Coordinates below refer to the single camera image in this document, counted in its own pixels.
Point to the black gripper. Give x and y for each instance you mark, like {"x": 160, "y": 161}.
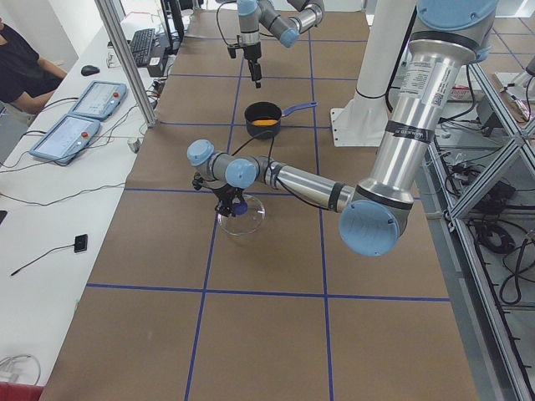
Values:
{"x": 252, "y": 52}
{"x": 227, "y": 195}

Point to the glass pot lid blue knob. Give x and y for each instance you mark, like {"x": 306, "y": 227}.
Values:
{"x": 244, "y": 223}

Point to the dark blue saucepan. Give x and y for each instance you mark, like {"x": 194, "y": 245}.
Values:
{"x": 268, "y": 110}

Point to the yellow corn cob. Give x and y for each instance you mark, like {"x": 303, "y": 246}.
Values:
{"x": 264, "y": 122}

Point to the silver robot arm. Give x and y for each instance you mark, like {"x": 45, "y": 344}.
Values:
{"x": 252, "y": 14}
{"x": 448, "y": 36}

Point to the black keyboard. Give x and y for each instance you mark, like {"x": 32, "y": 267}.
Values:
{"x": 141, "y": 46}

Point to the small black square device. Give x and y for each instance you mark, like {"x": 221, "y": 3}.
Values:
{"x": 81, "y": 243}

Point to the far teach pendant tablet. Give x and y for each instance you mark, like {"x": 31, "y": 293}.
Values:
{"x": 100, "y": 100}

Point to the teach pendant tablet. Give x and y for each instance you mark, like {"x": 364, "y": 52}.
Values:
{"x": 69, "y": 136}
{"x": 100, "y": 100}

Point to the black computer mouse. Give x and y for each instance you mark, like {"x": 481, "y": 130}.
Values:
{"x": 89, "y": 70}

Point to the near teach pendant tablet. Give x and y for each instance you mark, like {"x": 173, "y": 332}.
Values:
{"x": 69, "y": 136}

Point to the person in black shirt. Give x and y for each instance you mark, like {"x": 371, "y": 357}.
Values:
{"x": 28, "y": 80}

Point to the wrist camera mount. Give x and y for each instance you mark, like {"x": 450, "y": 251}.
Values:
{"x": 198, "y": 182}
{"x": 232, "y": 49}

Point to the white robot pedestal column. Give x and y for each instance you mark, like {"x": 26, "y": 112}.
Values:
{"x": 363, "y": 119}

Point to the aluminium frame post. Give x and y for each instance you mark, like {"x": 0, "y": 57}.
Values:
{"x": 111, "y": 21}

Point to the aluminium side frame rack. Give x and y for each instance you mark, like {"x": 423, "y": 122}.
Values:
{"x": 477, "y": 185}

